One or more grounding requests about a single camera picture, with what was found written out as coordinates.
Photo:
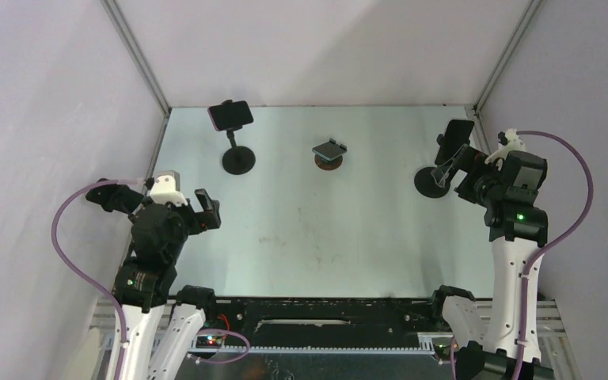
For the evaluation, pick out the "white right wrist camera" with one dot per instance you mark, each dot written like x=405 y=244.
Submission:
x=508 y=141

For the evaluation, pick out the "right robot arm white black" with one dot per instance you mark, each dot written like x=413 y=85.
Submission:
x=507 y=346

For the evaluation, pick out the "black smartphone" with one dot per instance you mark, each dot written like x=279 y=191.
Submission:
x=457 y=134

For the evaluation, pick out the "brown round phone stand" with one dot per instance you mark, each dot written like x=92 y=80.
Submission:
x=328 y=165

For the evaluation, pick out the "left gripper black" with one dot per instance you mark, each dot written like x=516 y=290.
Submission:
x=204 y=219

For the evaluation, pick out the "black phone pink case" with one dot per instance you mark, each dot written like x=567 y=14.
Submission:
x=230 y=115

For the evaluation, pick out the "black rear phone stand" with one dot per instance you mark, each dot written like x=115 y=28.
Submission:
x=237 y=160

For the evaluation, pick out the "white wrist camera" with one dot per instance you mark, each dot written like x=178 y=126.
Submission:
x=166 y=189
x=508 y=141

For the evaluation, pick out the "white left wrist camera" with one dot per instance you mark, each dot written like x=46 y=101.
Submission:
x=166 y=189

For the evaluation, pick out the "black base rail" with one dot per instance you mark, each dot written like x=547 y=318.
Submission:
x=329 y=322

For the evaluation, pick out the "black round-base phone stand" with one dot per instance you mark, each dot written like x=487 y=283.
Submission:
x=424 y=181

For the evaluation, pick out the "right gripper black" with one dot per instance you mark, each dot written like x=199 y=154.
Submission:
x=472 y=161

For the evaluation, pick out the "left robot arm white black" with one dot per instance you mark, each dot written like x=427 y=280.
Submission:
x=159 y=233

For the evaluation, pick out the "small teal phone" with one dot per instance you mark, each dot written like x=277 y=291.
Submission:
x=329 y=151

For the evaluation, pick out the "grey cable duct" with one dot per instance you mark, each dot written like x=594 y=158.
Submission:
x=427 y=345

